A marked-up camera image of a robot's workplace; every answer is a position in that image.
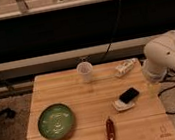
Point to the small white dish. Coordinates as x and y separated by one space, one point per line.
120 106

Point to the green ceramic bowl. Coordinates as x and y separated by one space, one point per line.
56 121

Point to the black smartphone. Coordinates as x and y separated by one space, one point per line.
128 95

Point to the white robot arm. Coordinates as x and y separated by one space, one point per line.
160 55

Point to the white ceramic cup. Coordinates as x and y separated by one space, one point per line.
85 70

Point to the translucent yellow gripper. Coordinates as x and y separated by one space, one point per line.
153 89

